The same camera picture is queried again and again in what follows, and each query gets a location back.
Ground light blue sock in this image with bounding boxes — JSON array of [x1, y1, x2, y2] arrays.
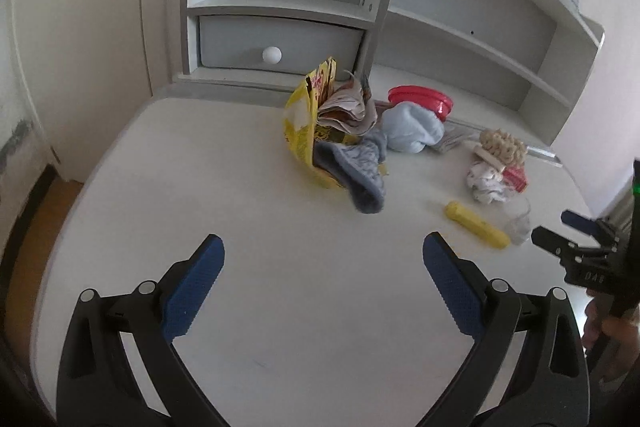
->
[[381, 102, 446, 154]]

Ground beige wooden bead roller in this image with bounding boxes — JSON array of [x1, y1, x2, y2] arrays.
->
[[472, 129, 529, 173]]

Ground printed white face mask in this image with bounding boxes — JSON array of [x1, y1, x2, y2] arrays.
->
[[465, 156, 517, 206]]

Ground red plastic lid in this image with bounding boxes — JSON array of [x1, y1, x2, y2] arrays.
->
[[387, 85, 456, 122]]

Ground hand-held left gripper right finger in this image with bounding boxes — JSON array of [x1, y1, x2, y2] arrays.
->
[[422, 232, 592, 427]]

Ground yellow plastic tube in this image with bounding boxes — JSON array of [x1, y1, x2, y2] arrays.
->
[[444, 200, 511, 250]]

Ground small red packet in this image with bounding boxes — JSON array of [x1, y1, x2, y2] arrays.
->
[[502, 166, 529, 194]]

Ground grey foil packet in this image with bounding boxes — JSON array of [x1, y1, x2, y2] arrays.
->
[[430, 124, 482, 154]]

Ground grey-blue sock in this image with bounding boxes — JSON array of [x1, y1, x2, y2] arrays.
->
[[312, 131, 389, 214]]

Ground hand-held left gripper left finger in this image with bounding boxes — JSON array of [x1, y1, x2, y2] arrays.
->
[[56, 233, 226, 427]]

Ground grey drawer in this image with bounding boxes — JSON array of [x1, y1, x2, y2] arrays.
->
[[199, 15, 366, 73]]

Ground person's right hand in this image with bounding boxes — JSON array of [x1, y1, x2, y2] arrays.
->
[[581, 297, 640, 358]]

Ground crumpled paper wrappers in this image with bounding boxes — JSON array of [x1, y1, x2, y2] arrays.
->
[[317, 71, 379, 136]]

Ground clear plastic cup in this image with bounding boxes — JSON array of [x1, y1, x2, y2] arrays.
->
[[504, 196, 534, 246]]

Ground white door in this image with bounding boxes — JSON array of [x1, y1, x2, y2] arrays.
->
[[9, 0, 153, 184]]

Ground yellow snack bag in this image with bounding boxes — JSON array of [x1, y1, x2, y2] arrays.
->
[[283, 56, 389, 190]]

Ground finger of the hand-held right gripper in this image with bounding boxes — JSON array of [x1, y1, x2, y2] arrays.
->
[[561, 209, 620, 242], [531, 227, 590, 265]]

